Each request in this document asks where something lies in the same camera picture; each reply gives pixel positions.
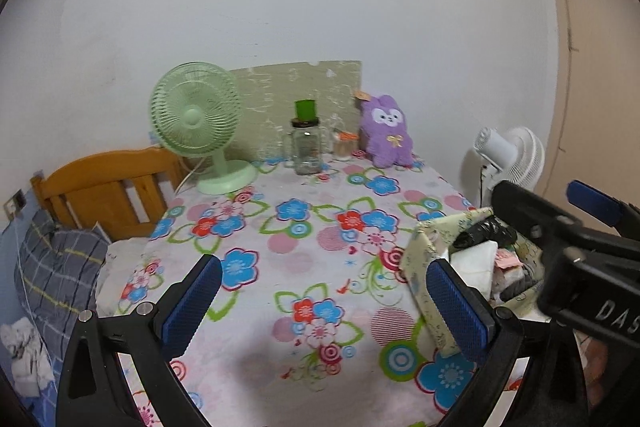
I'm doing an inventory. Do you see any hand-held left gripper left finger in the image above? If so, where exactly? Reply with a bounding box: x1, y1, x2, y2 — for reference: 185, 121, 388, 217
55, 253, 224, 427

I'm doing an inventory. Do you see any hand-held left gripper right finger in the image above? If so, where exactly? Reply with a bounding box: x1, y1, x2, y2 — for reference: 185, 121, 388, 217
424, 258, 591, 427

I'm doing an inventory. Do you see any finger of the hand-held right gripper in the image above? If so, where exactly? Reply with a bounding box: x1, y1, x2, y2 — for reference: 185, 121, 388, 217
492, 179, 586, 258
566, 179, 640, 240

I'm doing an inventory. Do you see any yellow cartoon patterned box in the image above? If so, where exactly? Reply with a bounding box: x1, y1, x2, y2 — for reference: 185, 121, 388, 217
402, 206, 551, 353

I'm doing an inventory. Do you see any black plastic bag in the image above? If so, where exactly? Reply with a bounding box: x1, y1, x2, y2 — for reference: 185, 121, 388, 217
452, 216, 518, 250

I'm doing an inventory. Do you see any white soft pad pack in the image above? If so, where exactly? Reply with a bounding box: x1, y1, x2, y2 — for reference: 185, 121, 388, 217
450, 241, 500, 303

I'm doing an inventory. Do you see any pink cartoon packet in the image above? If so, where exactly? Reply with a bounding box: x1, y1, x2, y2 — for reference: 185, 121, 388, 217
495, 252, 523, 273

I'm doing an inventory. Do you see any white standing fan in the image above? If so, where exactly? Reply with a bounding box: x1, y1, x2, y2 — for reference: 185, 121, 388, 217
460, 126, 546, 210

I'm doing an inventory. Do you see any floral tablecloth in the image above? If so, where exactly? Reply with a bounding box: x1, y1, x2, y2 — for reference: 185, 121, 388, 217
95, 154, 531, 427

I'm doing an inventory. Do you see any beige door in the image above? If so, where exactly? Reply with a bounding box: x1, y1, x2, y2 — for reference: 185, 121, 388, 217
532, 0, 640, 228

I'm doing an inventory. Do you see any gray plaid pillow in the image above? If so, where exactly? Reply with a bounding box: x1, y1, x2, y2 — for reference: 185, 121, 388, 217
14, 207, 111, 333

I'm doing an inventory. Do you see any purple plush bunny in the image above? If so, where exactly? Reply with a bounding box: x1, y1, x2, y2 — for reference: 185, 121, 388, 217
354, 92, 415, 168

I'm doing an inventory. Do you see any wooden bed headboard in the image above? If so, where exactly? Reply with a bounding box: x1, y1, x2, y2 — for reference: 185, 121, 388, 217
30, 146, 188, 240

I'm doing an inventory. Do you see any blue bedsheet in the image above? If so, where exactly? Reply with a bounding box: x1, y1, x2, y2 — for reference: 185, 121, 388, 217
0, 307, 101, 427

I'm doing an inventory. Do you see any crumpled white cloth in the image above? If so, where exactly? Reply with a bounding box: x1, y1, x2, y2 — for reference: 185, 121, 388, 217
0, 317, 53, 398

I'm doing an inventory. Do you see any green desk fan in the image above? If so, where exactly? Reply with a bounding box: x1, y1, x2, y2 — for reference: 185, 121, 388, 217
150, 62, 258, 196

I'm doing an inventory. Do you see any glass jar with green lid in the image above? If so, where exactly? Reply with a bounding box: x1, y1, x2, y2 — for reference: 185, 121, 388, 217
284, 99, 328, 176

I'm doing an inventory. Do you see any green cartoon patterned board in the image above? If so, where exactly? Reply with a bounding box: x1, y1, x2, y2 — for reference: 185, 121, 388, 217
227, 60, 363, 162

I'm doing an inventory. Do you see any white fan cable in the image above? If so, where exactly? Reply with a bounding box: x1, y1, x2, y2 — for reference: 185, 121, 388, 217
174, 157, 208, 194

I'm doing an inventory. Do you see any wall socket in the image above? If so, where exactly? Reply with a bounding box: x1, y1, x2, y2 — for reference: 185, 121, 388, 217
2, 188, 27, 220

